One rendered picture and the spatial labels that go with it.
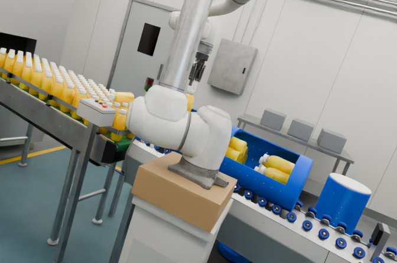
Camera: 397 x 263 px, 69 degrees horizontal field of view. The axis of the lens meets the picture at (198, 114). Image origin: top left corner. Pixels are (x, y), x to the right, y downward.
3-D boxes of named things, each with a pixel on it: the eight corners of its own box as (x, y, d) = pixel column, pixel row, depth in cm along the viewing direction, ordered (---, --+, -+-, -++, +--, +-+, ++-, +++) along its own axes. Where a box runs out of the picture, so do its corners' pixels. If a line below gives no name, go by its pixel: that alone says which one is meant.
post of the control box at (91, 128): (56, 266, 185) (93, 121, 166) (52, 262, 186) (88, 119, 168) (62, 262, 188) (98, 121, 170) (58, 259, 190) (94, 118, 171)
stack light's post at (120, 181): (111, 217, 250) (145, 97, 229) (107, 214, 251) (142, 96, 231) (114, 215, 253) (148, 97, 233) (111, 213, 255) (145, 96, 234)
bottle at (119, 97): (136, 94, 198) (117, 94, 181) (132, 104, 200) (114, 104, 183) (129, 90, 200) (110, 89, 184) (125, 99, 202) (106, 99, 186)
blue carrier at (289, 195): (286, 223, 135) (308, 171, 127) (146, 147, 173) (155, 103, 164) (298, 198, 160) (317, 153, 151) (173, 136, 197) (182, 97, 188)
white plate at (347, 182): (380, 195, 193) (380, 197, 194) (351, 177, 220) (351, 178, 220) (348, 188, 186) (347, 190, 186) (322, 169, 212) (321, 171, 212)
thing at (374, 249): (375, 264, 125) (390, 233, 122) (365, 259, 127) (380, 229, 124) (373, 253, 134) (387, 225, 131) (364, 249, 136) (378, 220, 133)
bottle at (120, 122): (121, 139, 182) (129, 111, 179) (120, 143, 176) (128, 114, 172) (110, 136, 180) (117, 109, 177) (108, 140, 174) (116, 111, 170)
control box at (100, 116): (99, 127, 160) (103, 109, 158) (75, 114, 168) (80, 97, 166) (112, 126, 169) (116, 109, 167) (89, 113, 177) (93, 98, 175)
